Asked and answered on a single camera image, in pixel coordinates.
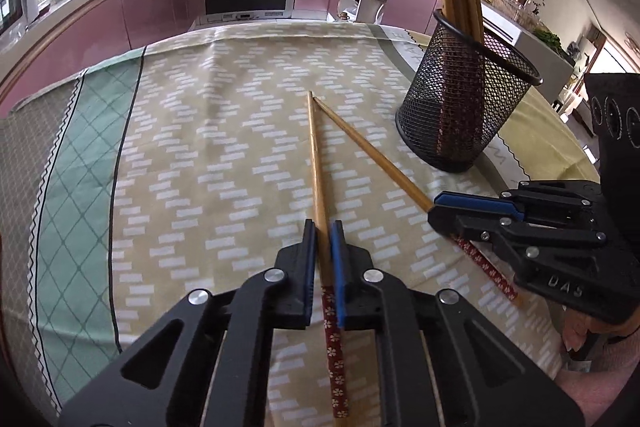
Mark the white counter island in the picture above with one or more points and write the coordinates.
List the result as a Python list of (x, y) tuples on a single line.
[(535, 57)]

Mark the black mesh holder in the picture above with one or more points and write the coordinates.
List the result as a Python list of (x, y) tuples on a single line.
[(450, 117)]

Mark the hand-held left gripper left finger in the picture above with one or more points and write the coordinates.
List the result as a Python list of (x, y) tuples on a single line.
[(311, 247)]

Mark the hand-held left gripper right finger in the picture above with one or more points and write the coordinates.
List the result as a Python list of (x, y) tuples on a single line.
[(336, 252)]

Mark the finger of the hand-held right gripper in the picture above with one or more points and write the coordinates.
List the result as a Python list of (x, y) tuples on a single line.
[(465, 224), (475, 204)]

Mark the person's right hand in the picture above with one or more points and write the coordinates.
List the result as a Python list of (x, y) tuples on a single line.
[(577, 332)]

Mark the wooden chopstick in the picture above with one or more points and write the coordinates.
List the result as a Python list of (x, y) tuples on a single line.
[(317, 167), (370, 148)]

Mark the beige patterned tablecloth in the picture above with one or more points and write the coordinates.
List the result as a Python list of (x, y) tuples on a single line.
[(200, 132)]

